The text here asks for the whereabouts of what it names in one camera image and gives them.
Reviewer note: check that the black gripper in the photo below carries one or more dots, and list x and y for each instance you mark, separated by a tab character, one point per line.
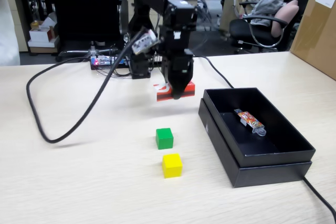
176	56

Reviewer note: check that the orange white carton box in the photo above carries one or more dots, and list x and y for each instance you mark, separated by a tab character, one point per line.
190	90

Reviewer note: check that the green wooden cube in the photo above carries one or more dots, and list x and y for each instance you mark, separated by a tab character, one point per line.
164	140

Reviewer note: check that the yellow wooden cube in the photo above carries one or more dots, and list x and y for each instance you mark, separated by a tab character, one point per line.
172	167

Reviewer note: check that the open brown cardboard box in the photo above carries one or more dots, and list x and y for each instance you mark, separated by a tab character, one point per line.
231	11

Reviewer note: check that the black cardboard box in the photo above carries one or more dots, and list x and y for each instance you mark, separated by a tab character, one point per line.
278	132

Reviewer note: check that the black open box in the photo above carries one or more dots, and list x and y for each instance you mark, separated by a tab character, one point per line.
273	176

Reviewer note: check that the large cardboard box white label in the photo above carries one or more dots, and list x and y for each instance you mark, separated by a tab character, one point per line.
315	37

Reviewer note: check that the small wrapped candy packet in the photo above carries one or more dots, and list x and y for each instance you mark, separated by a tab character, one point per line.
249	120

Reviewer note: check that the controller board with red LED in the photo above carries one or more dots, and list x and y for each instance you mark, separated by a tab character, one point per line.
105	61

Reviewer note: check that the black office chair pink backrest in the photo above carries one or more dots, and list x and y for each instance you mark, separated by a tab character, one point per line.
241	30

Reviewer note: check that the grey garment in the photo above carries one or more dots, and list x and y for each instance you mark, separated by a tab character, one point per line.
267	6

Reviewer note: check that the black high-back office chair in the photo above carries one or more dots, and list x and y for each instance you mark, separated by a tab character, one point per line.
84	6

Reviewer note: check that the beige drawer cabinet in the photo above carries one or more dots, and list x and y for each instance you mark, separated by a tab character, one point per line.
18	19

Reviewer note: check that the person in white shirt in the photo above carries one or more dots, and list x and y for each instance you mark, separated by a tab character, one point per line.
8	24

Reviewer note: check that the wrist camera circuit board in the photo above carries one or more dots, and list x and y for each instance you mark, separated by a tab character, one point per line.
144	41

